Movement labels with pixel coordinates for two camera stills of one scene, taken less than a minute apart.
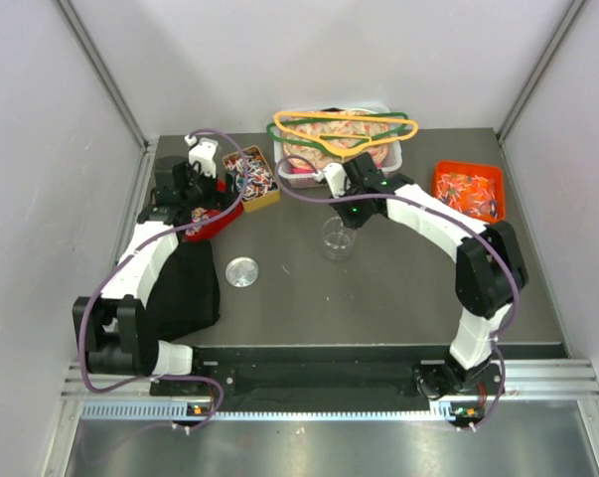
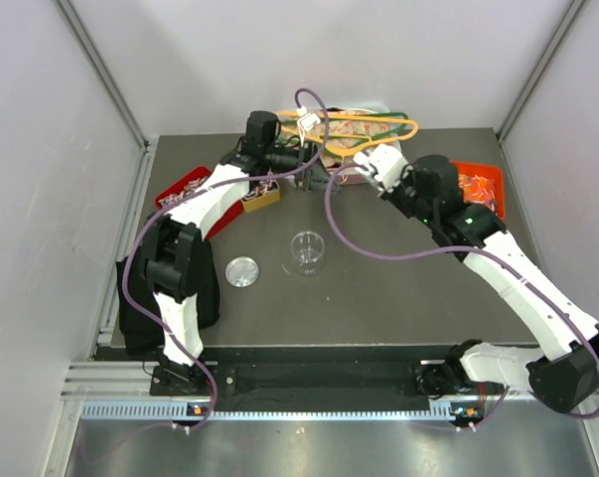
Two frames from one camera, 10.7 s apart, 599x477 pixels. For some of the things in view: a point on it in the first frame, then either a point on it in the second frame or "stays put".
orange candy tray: (477, 188) stays put
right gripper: (350, 222) -> (392, 195)
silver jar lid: (241, 271) stays put
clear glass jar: (337, 239) -> (308, 247)
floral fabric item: (328, 136) stays put
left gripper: (217, 199) -> (313, 178)
